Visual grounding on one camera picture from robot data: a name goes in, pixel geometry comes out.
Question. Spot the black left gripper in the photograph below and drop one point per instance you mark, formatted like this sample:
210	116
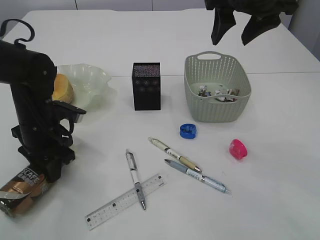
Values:
45	152

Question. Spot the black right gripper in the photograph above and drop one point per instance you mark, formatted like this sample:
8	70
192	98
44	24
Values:
264	16

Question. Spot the brown coffee bottle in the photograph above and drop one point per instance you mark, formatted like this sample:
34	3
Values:
19	194

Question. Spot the small paper ball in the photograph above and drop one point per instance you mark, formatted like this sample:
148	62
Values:
203	91

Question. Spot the large paper ball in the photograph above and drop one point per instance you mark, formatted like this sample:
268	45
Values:
227	95

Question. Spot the yellow bread loaf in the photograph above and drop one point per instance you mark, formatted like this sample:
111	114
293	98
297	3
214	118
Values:
63	90

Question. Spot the pink pencil sharpener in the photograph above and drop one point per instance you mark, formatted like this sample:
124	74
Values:
237	149

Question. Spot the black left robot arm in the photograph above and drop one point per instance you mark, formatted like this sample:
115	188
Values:
45	126

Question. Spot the green plastic basket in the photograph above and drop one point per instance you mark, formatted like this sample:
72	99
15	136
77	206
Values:
218	72

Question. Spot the white grey pen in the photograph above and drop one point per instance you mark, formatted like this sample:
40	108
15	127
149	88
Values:
135	178

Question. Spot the black mesh pen holder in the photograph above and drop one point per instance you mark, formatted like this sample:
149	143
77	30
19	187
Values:
146	86

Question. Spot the blue pencil sharpener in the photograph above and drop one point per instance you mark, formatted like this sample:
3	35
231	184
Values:
188	131

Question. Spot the beige grip pen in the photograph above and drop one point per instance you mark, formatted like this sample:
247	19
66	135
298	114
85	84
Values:
169	151

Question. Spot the light blue pen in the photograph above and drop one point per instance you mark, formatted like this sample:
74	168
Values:
215	184

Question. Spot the clear plastic ruler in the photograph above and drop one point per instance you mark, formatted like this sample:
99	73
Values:
124	201

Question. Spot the translucent green wavy bowl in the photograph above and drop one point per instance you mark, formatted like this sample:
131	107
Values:
90	84

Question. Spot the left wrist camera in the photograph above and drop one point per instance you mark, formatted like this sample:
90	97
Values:
63	110

